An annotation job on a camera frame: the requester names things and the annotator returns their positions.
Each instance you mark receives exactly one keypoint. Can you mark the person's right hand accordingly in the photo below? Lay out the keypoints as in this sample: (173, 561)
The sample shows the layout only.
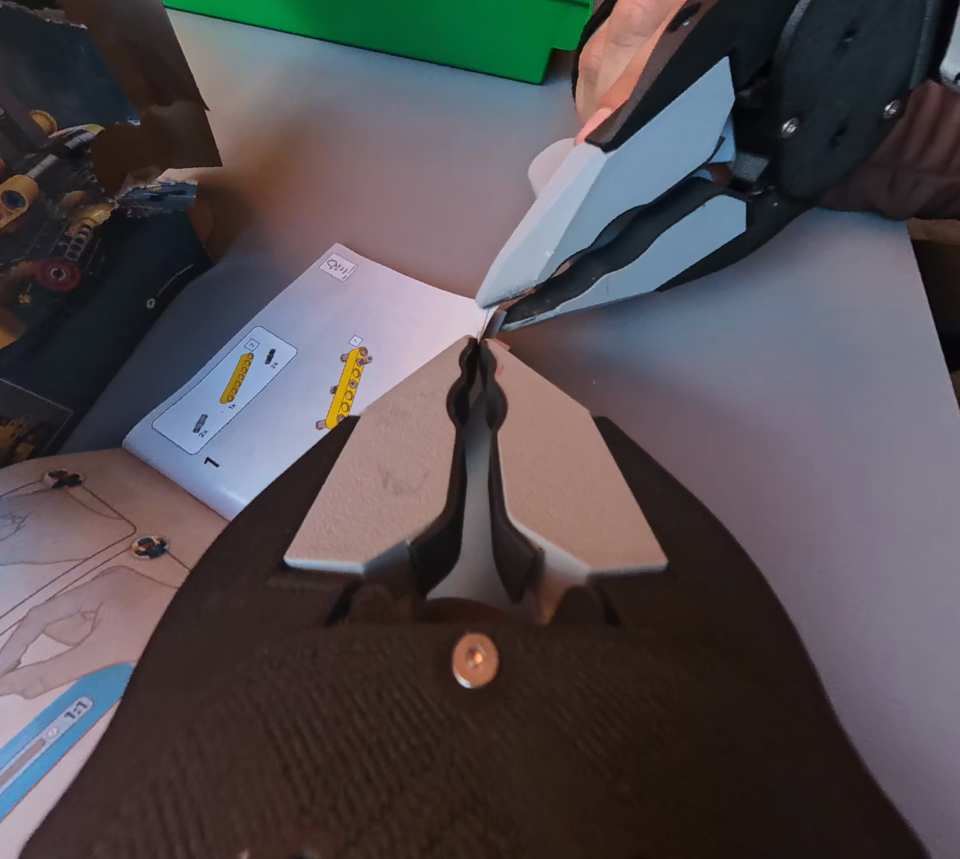
(645, 11)

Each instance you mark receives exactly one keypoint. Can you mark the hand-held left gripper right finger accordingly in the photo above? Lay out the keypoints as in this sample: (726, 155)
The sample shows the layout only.
(570, 491)

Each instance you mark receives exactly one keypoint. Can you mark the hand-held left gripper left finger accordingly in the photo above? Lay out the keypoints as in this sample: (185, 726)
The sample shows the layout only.
(375, 484)

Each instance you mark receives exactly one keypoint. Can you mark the lego instruction booklet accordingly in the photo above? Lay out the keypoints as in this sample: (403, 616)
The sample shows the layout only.
(300, 349)

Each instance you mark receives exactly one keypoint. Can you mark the dark lego set box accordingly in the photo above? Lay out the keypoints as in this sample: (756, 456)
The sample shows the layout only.
(60, 199)

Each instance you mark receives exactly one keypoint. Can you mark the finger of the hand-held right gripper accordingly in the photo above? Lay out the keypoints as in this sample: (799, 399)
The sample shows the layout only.
(637, 161)
(675, 244)

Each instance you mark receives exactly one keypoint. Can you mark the person's right forearm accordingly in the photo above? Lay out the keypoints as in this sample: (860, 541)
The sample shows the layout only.
(922, 154)

